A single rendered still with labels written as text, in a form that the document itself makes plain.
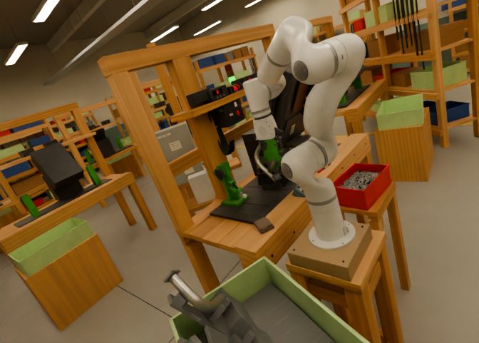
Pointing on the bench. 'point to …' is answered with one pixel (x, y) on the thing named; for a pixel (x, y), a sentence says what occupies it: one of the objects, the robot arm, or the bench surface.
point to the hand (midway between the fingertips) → (271, 147)
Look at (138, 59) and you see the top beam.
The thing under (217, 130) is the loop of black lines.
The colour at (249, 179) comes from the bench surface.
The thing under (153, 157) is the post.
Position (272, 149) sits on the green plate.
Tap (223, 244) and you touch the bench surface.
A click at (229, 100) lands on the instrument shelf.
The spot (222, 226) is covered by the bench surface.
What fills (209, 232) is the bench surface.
